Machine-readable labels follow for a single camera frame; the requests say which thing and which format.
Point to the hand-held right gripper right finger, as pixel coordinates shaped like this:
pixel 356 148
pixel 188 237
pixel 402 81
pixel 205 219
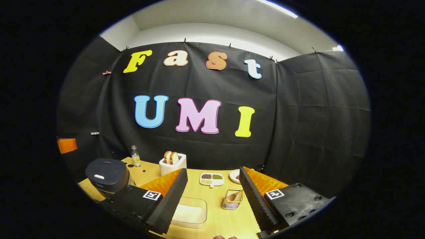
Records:
pixel 255 202

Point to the clear plastic rice container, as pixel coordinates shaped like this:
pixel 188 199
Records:
pixel 189 222

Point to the white rice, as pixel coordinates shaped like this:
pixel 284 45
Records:
pixel 189 214

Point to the white toaster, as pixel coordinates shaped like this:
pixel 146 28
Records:
pixel 172 170

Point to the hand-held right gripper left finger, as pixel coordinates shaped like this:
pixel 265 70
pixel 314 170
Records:
pixel 169 202

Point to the toasted bread slice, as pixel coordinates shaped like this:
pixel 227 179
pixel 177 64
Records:
pixel 167 157
pixel 174 158

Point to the wooden spoon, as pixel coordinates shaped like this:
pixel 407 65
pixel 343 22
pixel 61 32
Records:
pixel 236 196

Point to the white divided bean dish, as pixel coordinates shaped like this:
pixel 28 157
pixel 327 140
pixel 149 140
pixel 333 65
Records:
pixel 211 179

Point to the white round plate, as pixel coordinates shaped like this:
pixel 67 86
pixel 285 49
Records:
pixel 234 176

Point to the dark grey rice cooker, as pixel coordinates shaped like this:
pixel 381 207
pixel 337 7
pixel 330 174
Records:
pixel 106 171

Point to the small clear bottle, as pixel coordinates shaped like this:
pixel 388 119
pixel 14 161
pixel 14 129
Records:
pixel 135 159

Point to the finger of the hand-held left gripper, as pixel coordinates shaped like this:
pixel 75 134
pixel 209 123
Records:
pixel 67 146

